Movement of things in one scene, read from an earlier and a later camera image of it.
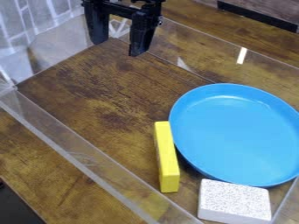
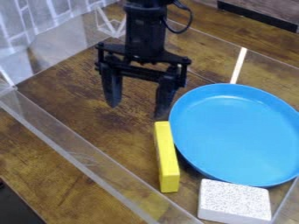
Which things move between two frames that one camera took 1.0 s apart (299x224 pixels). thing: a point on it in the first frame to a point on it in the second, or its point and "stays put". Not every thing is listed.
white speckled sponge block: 234,203 stays put
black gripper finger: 98,23 to 113,82
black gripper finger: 143,26 to 169,85
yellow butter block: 167,157 stays put
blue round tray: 238,130 stays put
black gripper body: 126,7 to 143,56
